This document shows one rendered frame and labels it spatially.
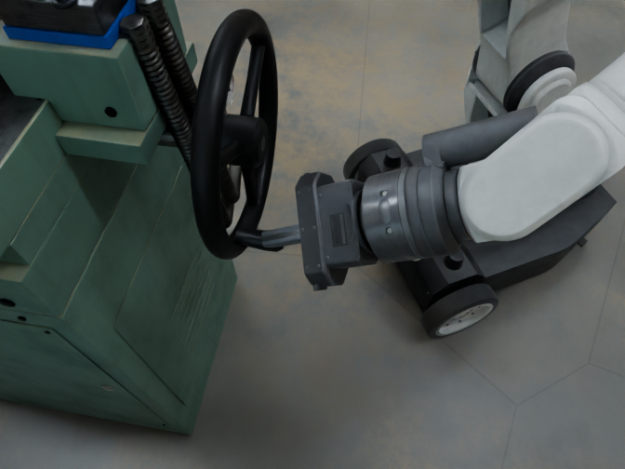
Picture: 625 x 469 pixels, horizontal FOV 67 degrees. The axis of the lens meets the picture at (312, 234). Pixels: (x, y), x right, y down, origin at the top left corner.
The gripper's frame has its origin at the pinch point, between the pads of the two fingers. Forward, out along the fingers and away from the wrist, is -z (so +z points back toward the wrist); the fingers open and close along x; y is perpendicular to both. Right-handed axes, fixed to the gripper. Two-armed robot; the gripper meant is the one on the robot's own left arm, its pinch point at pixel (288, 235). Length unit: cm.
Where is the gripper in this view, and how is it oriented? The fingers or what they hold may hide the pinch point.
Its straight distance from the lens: 51.9
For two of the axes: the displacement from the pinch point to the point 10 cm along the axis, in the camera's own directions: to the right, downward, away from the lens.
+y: -5.1, -0.4, -8.6
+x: -1.1, -9.9, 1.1
